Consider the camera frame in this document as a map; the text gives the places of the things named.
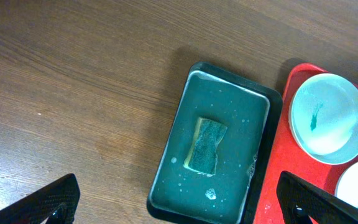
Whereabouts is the red plastic tray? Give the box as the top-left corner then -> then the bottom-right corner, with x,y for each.
251,63 -> 358,223

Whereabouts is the yellow green sponge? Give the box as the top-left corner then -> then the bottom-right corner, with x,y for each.
183,118 -> 227,176

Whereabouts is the dark green water basin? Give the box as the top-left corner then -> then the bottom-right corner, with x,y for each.
147,62 -> 283,223

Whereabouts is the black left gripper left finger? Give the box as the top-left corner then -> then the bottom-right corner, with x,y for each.
0,174 -> 80,224

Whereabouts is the pale green plate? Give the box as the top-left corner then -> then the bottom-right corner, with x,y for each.
288,73 -> 358,165

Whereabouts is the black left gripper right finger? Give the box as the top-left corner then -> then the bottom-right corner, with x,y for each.
276,171 -> 358,224

